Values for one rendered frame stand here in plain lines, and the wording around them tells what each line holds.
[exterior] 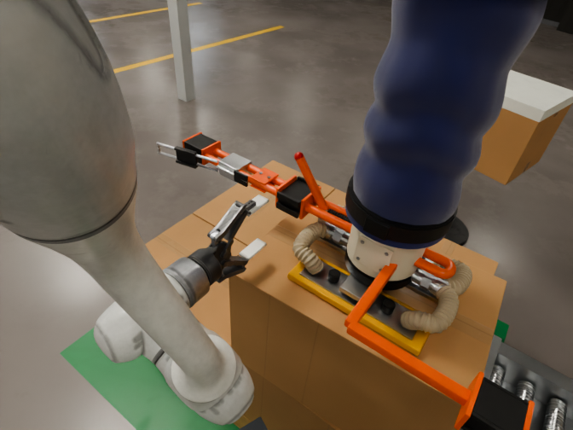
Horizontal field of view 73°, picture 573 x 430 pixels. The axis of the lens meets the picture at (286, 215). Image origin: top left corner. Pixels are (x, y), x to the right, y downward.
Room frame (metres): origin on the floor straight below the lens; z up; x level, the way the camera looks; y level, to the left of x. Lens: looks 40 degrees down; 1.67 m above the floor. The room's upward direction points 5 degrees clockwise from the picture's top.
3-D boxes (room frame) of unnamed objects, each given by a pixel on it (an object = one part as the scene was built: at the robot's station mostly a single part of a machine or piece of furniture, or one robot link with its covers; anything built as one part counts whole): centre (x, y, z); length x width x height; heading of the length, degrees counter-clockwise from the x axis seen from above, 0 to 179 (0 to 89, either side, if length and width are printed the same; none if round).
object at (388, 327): (0.58, -0.19, 0.97); 0.34 x 0.10 x 0.05; 58
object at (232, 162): (0.91, 0.16, 1.07); 0.07 x 0.07 x 0.04; 58
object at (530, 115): (2.01, -1.02, 0.82); 0.60 x 0.40 x 0.40; 43
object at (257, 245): (0.66, 0.07, 1.00); 0.07 x 0.03 x 0.01; 147
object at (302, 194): (0.80, -0.03, 1.07); 0.10 x 0.08 x 0.06; 148
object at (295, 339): (0.67, -0.23, 0.74); 0.60 x 0.40 x 0.40; 61
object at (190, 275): (0.49, 0.18, 1.07); 0.09 x 0.06 x 0.09; 57
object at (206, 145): (0.99, 0.27, 1.07); 0.08 x 0.07 x 0.05; 58
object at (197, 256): (0.55, 0.14, 1.07); 0.09 x 0.07 x 0.08; 147
